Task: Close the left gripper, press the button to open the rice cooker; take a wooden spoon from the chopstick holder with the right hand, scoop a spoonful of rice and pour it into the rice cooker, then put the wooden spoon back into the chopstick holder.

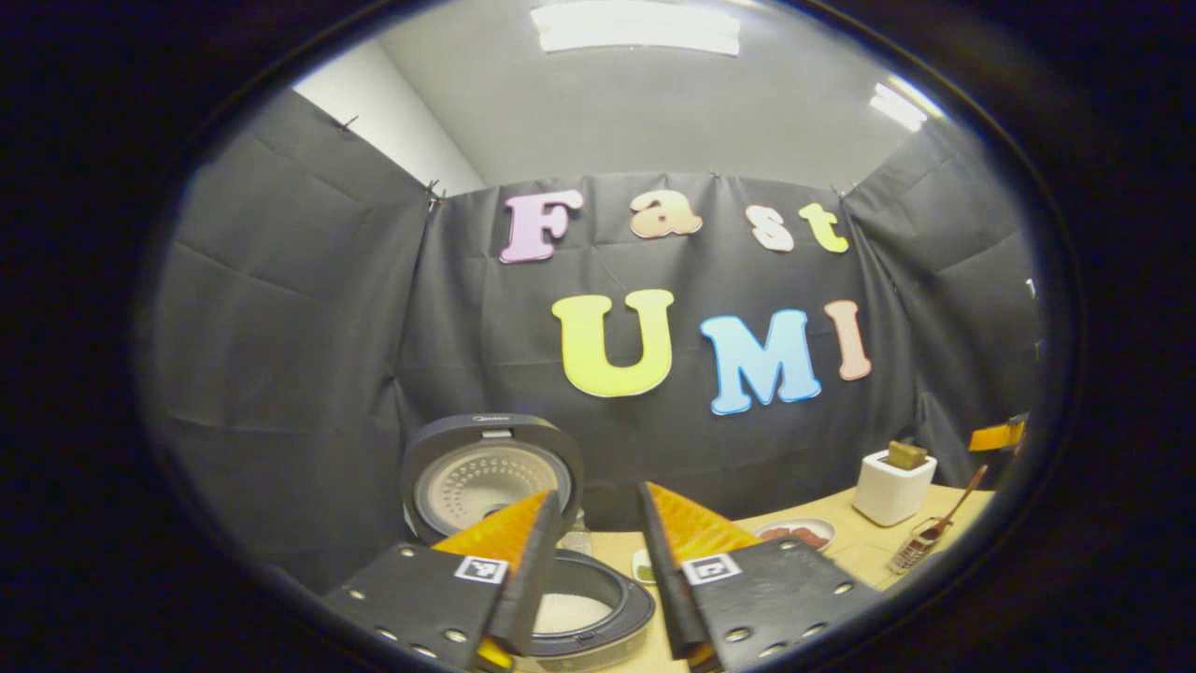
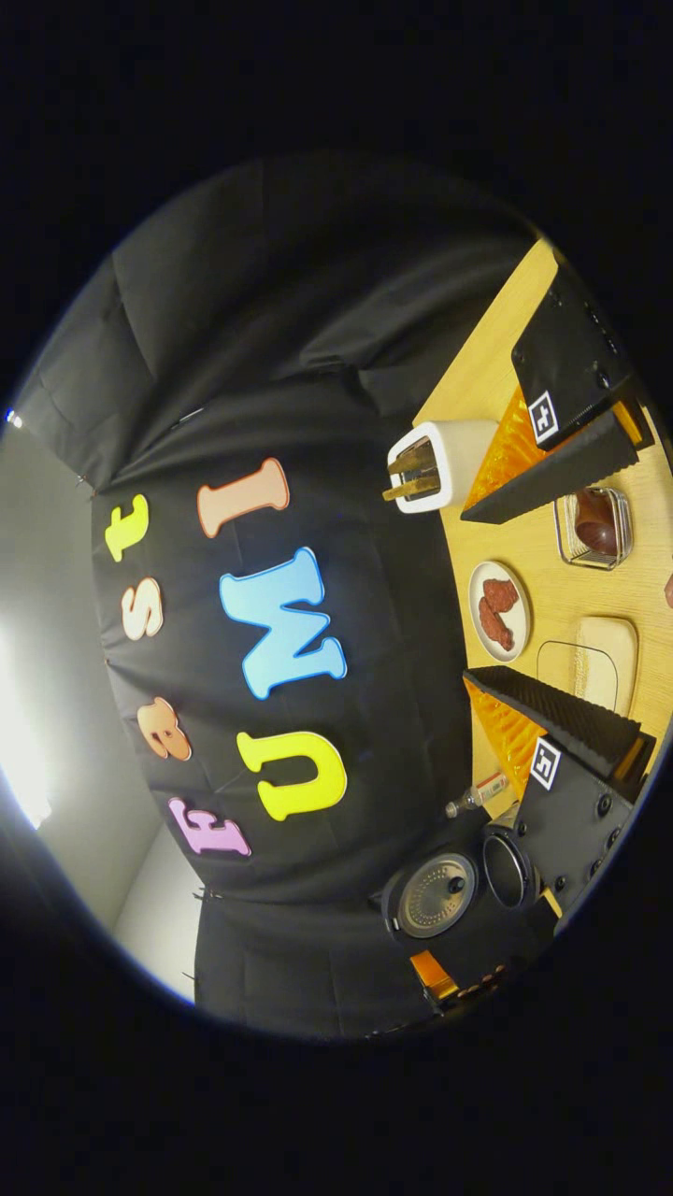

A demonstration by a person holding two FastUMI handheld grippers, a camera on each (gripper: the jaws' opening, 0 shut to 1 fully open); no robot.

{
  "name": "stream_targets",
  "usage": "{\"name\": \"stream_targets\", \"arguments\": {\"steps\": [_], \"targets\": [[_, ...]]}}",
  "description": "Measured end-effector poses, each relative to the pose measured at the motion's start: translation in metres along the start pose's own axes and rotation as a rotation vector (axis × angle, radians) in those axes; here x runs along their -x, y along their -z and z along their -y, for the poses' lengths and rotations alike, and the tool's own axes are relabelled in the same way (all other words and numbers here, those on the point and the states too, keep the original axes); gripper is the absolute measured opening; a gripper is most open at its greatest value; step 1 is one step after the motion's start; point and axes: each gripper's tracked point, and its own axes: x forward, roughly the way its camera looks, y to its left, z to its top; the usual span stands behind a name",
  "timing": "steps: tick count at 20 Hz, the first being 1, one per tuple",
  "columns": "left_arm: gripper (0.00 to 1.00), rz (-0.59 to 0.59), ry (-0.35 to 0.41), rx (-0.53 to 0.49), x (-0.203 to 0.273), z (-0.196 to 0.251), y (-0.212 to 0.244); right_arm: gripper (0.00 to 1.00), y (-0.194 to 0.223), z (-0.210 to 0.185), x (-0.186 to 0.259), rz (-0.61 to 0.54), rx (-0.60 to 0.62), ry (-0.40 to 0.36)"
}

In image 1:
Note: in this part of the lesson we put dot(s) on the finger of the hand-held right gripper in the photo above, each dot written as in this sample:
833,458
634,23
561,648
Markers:
992,437

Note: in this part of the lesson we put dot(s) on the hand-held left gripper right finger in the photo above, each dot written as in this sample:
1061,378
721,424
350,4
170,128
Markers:
668,598

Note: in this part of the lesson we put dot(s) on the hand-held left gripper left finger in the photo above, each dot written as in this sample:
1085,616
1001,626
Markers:
533,589

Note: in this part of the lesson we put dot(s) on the white rice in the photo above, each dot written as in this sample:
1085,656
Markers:
575,612

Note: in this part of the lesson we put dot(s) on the wooden spoon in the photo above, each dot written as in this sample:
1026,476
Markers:
958,500

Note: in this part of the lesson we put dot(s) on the black silver rice cooker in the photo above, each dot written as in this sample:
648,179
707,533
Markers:
495,486

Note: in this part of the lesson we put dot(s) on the white divided grain dish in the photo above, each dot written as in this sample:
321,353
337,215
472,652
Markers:
645,565

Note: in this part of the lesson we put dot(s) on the clear glass bottle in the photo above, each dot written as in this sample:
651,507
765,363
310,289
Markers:
579,537

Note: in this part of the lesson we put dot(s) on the brown toast slice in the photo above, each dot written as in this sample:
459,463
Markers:
906,455

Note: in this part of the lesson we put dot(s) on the white toaster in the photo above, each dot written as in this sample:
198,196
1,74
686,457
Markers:
892,491

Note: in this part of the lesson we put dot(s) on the red meat piece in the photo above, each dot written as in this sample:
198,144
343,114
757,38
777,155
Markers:
780,536
811,538

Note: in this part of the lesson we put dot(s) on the white round plate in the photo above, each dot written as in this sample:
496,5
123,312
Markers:
794,525

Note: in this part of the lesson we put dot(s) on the black backdrop cloth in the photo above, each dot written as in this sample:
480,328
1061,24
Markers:
327,327

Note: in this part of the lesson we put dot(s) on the ceiling light panel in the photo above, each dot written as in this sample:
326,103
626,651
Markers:
635,26
902,107

